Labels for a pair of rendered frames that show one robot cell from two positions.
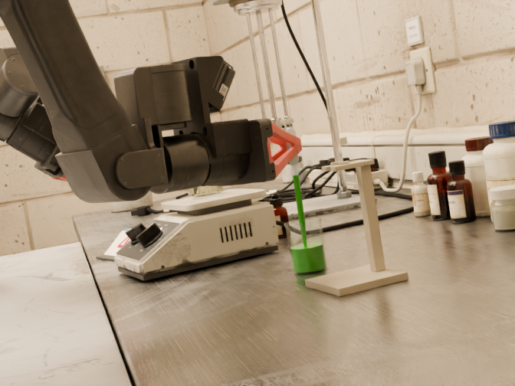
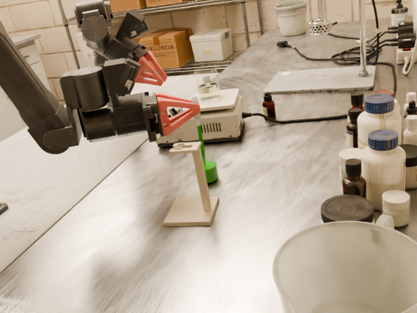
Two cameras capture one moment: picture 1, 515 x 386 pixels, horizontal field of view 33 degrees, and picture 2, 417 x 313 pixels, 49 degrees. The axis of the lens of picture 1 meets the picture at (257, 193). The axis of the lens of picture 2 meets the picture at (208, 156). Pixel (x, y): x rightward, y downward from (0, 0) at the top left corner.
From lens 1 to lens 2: 70 cm
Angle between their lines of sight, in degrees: 41
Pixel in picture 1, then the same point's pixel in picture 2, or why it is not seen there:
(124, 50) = not seen: outside the picture
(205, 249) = (192, 135)
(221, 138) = (120, 116)
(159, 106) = (78, 98)
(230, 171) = (133, 131)
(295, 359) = (51, 293)
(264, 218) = (229, 122)
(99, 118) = (30, 112)
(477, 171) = not seen: hidden behind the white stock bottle
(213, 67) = (118, 71)
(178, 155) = (90, 127)
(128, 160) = (49, 135)
